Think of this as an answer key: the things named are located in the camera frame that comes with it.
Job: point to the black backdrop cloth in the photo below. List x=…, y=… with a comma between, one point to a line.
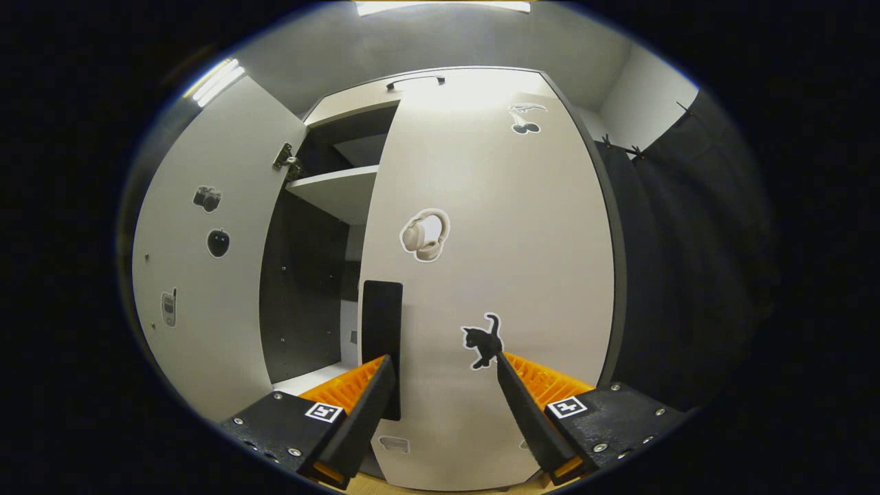
x=687, y=275

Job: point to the white shoe cabinet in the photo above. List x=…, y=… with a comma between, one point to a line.
x=330, y=192

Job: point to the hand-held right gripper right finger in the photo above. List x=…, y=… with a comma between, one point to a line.
x=533, y=426

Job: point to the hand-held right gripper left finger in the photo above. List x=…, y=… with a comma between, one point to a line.
x=364, y=426

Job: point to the cabinet door with headphones sticker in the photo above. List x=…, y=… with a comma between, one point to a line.
x=515, y=240

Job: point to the cabinet door with camera sticker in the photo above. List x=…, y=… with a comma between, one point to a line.
x=206, y=344

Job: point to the narrow ceiling light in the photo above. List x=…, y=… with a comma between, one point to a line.
x=216, y=81

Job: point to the white cabinet drawer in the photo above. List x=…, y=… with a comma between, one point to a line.
x=357, y=106

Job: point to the wide ceiling light panel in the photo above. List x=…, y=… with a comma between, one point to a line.
x=440, y=7

